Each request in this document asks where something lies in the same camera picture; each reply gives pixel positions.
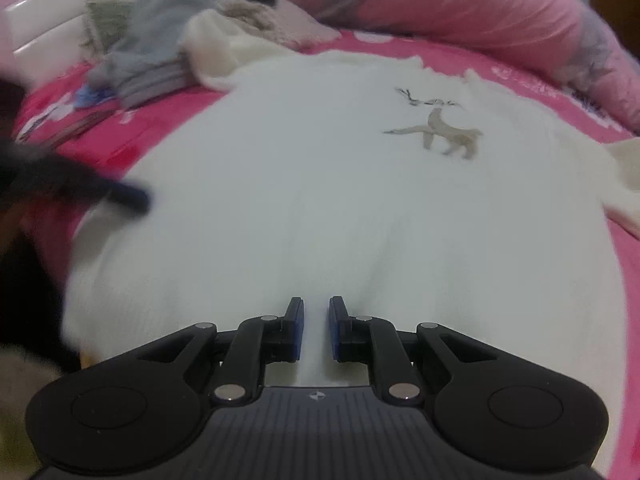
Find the blue patterned cloth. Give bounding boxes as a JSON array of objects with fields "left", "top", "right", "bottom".
[{"left": 75, "top": 85, "right": 117, "bottom": 111}]

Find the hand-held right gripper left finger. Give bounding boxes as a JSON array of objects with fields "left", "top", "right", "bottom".
[{"left": 136, "top": 296, "right": 306, "bottom": 407}]

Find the green cushion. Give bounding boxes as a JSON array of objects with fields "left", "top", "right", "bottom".
[{"left": 82, "top": 0, "right": 134, "bottom": 54}]

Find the pink white bed headboard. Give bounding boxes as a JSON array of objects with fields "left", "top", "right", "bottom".
[{"left": 0, "top": 0, "right": 166, "bottom": 81}]

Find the pink floral blanket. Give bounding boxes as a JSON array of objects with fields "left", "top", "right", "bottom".
[{"left": 10, "top": 27, "right": 640, "bottom": 441}]

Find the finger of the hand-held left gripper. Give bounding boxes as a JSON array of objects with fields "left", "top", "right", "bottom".
[{"left": 97, "top": 179, "right": 152, "bottom": 217}]

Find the grey jacket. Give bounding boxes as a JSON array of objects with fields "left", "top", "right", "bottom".
[{"left": 87, "top": 0, "right": 217, "bottom": 111}]

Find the white fluffy sweater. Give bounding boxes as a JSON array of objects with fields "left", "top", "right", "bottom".
[{"left": 60, "top": 10, "right": 640, "bottom": 480}]

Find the person's left forearm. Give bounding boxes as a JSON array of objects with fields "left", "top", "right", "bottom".
[{"left": 0, "top": 200, "right": 81, "bottom": 376}]

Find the pink grey rolled duvet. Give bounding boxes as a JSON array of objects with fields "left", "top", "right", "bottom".
[{"left": 195, "top": 0, "right": 640, "bottom": 133}]

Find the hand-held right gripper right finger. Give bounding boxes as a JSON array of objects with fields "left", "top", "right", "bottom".
[{"left": 328, "top": 296, "right": 498, "bottom": 407}]

